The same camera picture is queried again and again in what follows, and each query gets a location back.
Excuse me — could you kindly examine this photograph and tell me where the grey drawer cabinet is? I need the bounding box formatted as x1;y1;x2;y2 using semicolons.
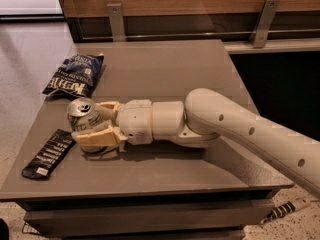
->
14;188;281;240

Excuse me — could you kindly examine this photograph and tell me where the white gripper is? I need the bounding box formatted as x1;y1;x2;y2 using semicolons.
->
71;100;153;152

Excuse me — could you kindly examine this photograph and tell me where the left metal bracket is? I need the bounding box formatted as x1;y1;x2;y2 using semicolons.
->
107;3;126;42

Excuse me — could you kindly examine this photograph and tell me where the green white 7up can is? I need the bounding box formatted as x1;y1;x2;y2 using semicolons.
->
67;97;105;153

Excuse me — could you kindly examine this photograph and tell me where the white black power strip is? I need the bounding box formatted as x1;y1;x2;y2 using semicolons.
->
260;198;310;225

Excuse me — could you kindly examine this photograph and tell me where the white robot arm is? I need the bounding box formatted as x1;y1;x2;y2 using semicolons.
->
72;88;320;196

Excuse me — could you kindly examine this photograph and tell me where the blue Kettle chips bag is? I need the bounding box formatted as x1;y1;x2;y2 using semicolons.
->
42;53;104;99

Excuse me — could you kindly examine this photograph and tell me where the metal bracket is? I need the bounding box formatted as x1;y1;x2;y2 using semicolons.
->
107;3;126;42
249;0;280;48

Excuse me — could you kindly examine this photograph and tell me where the right metal bracket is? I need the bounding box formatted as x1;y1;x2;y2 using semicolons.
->
249;0;280;48

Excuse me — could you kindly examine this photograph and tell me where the black RXBAR chocolate wrapper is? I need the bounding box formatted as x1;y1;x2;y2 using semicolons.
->
21;129;75;180

